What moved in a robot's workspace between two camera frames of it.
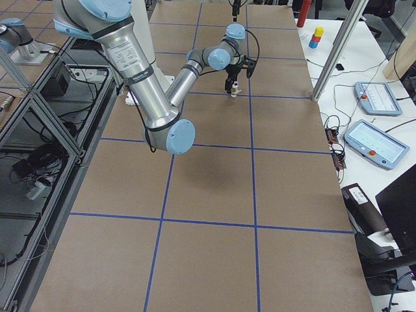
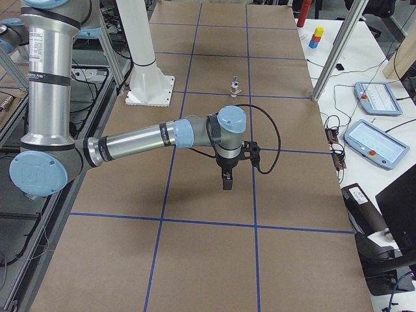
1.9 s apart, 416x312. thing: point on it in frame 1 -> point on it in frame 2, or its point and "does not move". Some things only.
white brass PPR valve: x=235 y=89 does not move
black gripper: x=249 y=64 -> x=251 y=151
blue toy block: x=312 y=45 does not move
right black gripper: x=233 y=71 -> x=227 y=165
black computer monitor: x=398 y=202 does not move
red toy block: x=316 y=39 does not move
